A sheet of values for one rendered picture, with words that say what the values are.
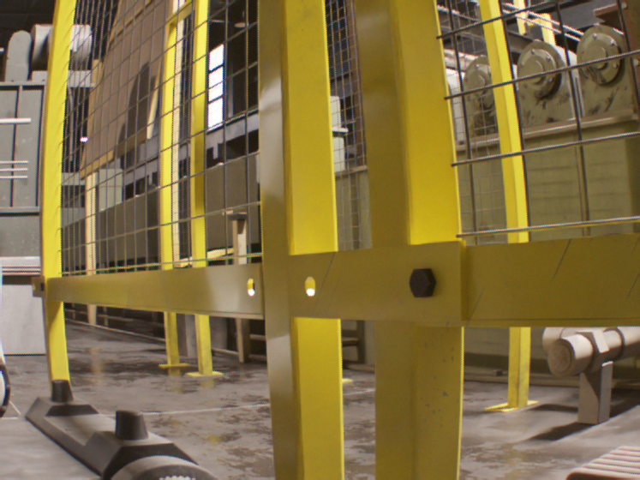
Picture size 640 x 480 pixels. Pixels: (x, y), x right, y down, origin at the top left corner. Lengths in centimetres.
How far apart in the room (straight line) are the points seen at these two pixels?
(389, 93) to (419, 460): 26
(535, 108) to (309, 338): 222
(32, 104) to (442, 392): 489
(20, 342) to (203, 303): 359
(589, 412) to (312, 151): 136
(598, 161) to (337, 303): 199
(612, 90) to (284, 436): 207
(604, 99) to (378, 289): 210
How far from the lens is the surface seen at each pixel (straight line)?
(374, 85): 56
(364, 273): 55
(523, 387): 221
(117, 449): 96
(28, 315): 437
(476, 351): 296
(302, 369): 66
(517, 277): 45
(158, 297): 94
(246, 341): 395
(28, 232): 512
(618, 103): 255
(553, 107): 274
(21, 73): 555
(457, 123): 313
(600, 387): 187
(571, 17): 1336
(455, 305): 48
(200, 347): 342
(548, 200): 266
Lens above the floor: 42
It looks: 2 degrees up
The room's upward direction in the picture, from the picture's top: 2 degrees counter-clockwise
